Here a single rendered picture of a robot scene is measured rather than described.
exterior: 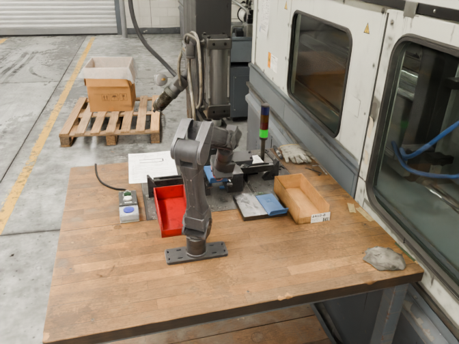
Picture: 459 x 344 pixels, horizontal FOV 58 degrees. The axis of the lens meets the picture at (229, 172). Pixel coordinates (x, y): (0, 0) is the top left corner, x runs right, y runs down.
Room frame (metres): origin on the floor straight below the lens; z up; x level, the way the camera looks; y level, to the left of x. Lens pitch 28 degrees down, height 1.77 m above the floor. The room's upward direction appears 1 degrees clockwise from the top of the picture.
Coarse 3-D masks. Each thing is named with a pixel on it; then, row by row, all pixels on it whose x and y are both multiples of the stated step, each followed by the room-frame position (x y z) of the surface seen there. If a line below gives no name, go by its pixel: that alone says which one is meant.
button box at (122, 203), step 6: (96, 168) 1.64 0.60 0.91; (96, 174) 1.58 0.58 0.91; (108, 186) 1.48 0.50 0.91; (120, 192) 1.39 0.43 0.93; (132, 192) 1.39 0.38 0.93; (120, 198) 1.35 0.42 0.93; (132, 198) 1.35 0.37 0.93; (120, 204) 1.30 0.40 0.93; (126, 204) 1.31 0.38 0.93; (132, 204) 1.31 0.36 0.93
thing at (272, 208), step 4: (256, 196) 1.39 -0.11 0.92; (260, 196) 1.39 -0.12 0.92; (264, 196) 1.39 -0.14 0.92; (268, 196) 1.39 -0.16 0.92; (272, 196) 1.40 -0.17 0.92; (260, 200) 1.36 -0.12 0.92; (264, 200) 1.36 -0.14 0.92; (272, 200) 1.36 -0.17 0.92; (276, 200) 1.37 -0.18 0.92; (264, 204) 1.33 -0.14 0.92; (268, 204) 1.33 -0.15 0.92; (272, 204) 1.34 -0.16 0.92; (276, 204) 1.34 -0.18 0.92; (280, 204) 1.34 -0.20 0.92; (264, 208) 1.31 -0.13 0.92; (268, 208) 1.31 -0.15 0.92; (272, 208) 1.31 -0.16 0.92; (276, 208) 1.31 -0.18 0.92; (280, 208) 1.31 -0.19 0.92; (284, 208) 1.27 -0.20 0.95; (288, 208) 1.27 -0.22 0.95; (268, 212) 1.28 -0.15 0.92; (272, 212) 1.26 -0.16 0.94; (276, 212) 1.27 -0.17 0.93; (280, 212) 1.27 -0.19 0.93; (284, 212) 1.28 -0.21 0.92
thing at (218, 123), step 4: (200, 112) 1.63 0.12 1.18; (200, 116) 1.59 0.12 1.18; (204, 116) 1.62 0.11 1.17; (200, 120) 1.60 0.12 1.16; (204, 120) 1.53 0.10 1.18; (212, 120) 1.48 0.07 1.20; (216, 120) 1.47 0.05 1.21; (220, 120) 1.48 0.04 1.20; (216, 124) 1.47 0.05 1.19; (220, 124) 1.48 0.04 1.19; (224, 124) 1.50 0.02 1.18; (192, 140) 1.43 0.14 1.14; (212, 148) 1.44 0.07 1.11; (216, 148) 1.44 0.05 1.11
